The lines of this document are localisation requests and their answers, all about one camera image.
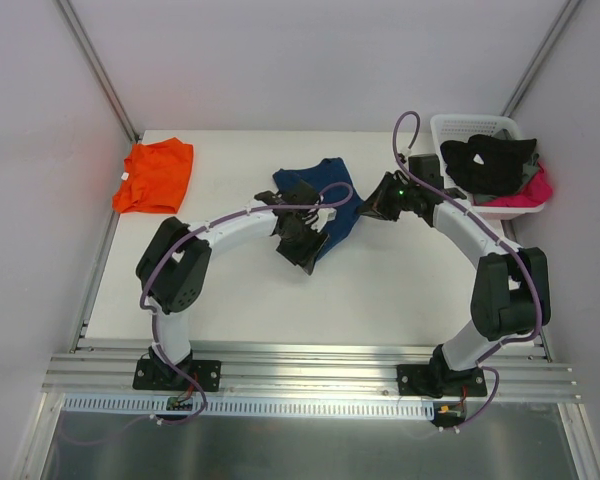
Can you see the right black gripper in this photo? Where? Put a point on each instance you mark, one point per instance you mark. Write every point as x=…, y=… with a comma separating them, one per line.
x=385, y=198

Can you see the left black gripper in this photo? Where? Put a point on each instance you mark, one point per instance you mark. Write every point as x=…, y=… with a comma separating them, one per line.
x=300, y=242

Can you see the navy blue t-shirt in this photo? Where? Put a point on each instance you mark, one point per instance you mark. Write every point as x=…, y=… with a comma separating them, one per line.
x=319, y=177

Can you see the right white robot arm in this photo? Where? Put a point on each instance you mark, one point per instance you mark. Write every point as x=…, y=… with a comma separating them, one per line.
x=510, y=300

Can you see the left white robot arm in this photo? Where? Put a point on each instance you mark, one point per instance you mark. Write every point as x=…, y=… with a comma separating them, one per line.
x=173, y=268

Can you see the white plastic laundry basket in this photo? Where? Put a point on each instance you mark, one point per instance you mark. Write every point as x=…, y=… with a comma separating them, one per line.
x=461, y=127

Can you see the black t-shirt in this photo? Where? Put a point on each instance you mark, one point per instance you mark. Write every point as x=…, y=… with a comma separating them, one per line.
x=486, y=165

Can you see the orange folded t-shirt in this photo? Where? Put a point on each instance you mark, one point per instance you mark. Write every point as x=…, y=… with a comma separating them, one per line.
x=156, y=178

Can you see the pink t-shirt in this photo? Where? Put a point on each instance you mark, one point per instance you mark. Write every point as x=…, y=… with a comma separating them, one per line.
x=535, y=191

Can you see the right corner aluminium profile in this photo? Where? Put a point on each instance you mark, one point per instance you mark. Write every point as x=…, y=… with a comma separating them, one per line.
x=558, y=27

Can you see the corner aluminium profile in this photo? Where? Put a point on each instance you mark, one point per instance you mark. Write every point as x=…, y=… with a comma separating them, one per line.
x=88, y=51
x=558, y=27

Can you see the left corner aluminium profile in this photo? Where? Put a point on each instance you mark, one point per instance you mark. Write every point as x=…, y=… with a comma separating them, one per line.
x=88, y=51

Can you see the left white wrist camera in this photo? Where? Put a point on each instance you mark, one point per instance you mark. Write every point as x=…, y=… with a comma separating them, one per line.
x=322, y=217

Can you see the white slotted cable duct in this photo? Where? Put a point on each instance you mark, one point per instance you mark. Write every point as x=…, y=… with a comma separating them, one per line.
x=251, y=407

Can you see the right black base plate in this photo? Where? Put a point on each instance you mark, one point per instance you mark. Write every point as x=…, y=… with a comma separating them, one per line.
x=423, y=380

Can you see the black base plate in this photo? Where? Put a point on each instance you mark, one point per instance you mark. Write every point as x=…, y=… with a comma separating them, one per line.
x=153, y=375
x=423, y=380

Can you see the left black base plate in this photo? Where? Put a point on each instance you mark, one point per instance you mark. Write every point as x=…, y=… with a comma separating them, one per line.
x=153, y=375

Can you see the aluminium mounting rail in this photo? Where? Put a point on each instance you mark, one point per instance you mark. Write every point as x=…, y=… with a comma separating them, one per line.
x=311, y=371

